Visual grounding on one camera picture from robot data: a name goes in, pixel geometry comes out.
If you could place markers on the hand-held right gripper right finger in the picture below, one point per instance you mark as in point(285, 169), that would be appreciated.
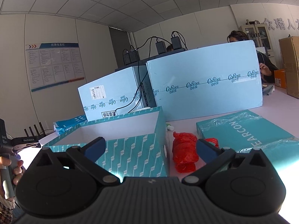
point(206, 149)

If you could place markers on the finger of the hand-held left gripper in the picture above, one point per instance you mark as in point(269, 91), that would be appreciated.
point(28, 146)

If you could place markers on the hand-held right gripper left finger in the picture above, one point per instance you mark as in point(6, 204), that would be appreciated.
point(94, 148)

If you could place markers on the red plastic bag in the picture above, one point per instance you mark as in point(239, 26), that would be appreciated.
point(184, 149)

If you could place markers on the clear plastic wrap strip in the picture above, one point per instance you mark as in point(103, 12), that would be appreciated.
point(275, 144)
point(217, 124)

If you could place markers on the teal box lid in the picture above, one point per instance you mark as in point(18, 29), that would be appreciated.
point(233, 126)

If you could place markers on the teal patterned box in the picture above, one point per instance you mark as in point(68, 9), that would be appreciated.
point(130, 154)

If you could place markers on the person's left forearm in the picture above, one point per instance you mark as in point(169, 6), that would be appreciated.
point(4, 210)

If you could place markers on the light pink desktop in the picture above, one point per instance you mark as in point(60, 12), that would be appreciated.
point(275, 105)

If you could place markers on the person's left hand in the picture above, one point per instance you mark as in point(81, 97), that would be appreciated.
point(17, 170)

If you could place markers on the black router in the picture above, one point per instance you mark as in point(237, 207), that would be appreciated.
point(35, 130)

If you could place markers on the teal deli package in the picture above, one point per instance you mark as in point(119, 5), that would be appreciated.
point(70, 123)

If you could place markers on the small white tube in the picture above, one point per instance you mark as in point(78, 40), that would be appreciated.
point(170, 127)

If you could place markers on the light blue carton with label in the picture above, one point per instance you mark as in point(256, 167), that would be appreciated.
point(109, 91)

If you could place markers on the large light blue carton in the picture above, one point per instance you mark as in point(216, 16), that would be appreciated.
point(205, 70)

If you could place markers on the grey cloth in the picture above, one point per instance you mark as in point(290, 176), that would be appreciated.
point(268, 90)

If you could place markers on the black power adapter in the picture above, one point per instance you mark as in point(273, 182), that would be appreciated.
point(161, 47)
point(126, 57)
point(134, 56)
point(177, 43)

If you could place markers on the orange box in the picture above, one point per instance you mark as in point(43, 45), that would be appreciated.
point(279, 78)

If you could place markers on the grey door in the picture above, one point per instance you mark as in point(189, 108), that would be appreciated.
point(119, 49)

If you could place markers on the brown cardboard box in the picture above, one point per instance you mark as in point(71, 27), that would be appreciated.
point(290, 67)

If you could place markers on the grey metal cabinet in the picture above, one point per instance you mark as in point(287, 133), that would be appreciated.
point(257, 37)

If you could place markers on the wall notice board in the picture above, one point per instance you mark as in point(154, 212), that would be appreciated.
point(56, 65)

